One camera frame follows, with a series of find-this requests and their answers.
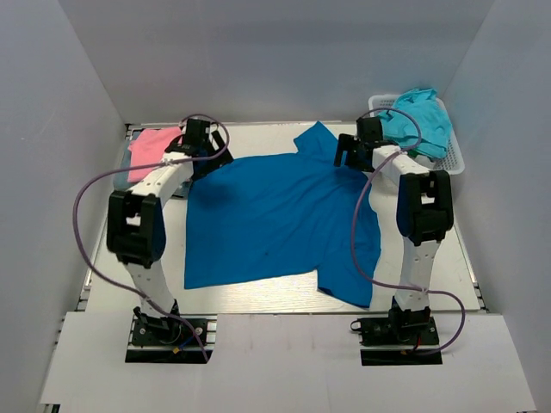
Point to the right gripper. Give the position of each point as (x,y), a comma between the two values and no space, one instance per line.
(347,142)

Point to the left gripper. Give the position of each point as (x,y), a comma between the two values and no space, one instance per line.
(221,159)

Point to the blue t-shirt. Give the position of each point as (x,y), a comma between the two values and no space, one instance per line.
(269,216)

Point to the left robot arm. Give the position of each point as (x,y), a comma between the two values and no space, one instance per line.
(136,229)

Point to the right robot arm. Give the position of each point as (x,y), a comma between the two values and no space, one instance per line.
(424,215)

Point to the turquoise crumpled t-shirt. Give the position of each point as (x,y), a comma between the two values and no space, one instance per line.
(433,122)

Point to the green garment in basket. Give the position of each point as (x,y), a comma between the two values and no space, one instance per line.
(414,153)

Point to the pink folded t-shirt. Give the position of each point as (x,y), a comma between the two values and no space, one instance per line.
(149,146)

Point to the white garment in basket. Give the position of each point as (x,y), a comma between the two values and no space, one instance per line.
(425,162)

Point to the grey-blue folded t-shirt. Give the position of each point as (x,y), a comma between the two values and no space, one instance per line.
(120,180)

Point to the white plastic basket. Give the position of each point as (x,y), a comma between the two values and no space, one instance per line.
(453,162)

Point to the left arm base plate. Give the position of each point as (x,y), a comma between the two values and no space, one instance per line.
(163,342)

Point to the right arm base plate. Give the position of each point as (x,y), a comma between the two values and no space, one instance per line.
(380,346)

